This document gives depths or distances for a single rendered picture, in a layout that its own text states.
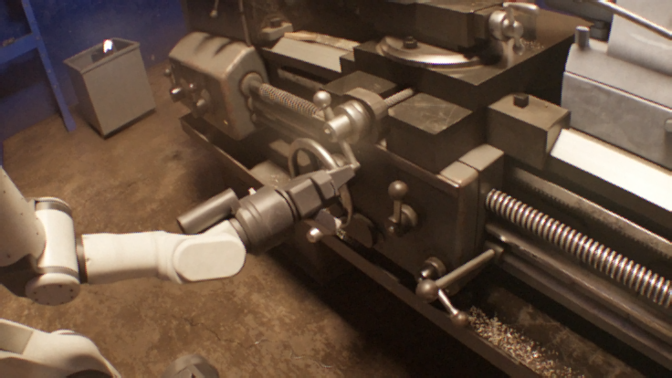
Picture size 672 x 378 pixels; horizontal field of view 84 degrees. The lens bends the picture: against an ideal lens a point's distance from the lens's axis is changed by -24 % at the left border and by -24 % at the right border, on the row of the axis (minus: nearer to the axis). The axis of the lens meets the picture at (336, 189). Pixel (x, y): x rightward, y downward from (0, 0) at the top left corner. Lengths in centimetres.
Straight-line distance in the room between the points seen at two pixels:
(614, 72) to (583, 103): 9
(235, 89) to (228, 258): 87
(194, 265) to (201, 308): 114
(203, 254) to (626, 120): 71
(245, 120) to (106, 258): 96
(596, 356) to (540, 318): 17
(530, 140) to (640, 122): 21
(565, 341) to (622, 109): 52
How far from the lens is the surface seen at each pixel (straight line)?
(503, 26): 84
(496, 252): 92
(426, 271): 90
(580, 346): 107
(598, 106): 85
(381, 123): 81
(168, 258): 65
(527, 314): 110
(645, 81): 82
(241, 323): 169
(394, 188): 78
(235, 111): 149
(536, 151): 82
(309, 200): 72
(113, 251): 65
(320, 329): 160
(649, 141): 84
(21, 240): 57
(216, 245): 66
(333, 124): 79
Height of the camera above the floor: 125
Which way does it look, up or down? 35 degrees down
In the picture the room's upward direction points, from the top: 10 degrees counter-clockwise
